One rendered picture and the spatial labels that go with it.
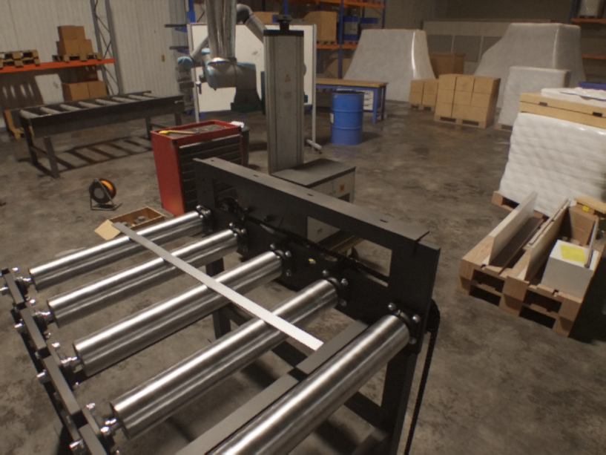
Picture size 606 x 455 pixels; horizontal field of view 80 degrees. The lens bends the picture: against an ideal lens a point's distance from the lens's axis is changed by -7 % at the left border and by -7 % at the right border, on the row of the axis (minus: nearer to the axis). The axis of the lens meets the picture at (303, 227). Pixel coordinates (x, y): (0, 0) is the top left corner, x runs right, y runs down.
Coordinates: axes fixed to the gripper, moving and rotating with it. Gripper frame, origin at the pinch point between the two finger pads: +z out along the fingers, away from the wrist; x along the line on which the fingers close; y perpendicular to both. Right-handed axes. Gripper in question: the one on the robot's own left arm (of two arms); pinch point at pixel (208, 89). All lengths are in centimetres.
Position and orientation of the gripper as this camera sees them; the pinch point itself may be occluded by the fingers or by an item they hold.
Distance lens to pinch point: 335.6
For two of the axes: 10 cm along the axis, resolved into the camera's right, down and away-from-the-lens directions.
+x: -7.8, 3.7, -5.0
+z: -1.7, 6.5, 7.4
